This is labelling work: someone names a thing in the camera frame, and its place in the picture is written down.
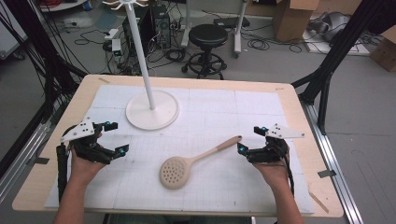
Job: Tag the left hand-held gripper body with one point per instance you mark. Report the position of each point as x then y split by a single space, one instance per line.
81 130

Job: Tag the white device with green display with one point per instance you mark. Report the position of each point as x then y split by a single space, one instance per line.
116 46

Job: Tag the white flat panel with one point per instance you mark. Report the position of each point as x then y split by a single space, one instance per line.
358 49

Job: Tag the blue tape roll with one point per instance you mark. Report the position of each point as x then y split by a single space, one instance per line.
87 5

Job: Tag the aluminium rail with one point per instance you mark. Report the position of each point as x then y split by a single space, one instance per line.
21 168
334 174

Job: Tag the tall cardboard box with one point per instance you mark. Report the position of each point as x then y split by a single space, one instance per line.
292 21

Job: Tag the black metal frame stand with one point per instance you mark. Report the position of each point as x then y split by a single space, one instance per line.
336 49
46 62

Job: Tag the beige slotted spoon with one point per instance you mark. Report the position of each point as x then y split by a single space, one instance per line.
174 172

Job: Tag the flat black box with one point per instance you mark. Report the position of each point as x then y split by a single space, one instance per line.
230 21

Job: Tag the grey bag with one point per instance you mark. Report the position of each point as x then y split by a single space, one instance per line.
333 26

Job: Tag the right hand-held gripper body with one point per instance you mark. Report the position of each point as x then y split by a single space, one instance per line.
271 154

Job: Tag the white round table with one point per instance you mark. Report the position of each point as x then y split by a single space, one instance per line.
67 6

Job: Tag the black round stool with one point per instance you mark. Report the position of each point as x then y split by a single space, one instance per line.
208 35

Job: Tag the person's left hand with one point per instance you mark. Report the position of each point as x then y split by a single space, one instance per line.
82 168

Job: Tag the black computer tower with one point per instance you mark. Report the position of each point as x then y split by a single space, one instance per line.
160 28

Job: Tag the white power strip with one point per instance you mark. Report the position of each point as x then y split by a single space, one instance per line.
111 33

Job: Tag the white grid mat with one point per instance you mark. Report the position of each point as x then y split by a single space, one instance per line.
202 109

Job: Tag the black tape strip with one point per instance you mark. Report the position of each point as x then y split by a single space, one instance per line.
327 173
42 160

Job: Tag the white hook stand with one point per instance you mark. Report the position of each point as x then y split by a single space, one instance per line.
152 115

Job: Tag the person's right hand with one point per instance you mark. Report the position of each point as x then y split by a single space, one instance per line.
275 174

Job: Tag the small cardboard box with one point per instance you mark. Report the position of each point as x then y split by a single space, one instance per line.
384 53

